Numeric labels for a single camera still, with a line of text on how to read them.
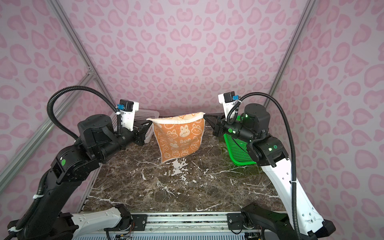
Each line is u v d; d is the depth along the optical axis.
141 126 0.46
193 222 0.75
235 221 0.73
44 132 0.63
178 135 0.64
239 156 0.96
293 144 0.41
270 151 0.39
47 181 0.36
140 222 0.74
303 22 0.73
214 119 0.51
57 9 0.69
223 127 0.49
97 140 0.37
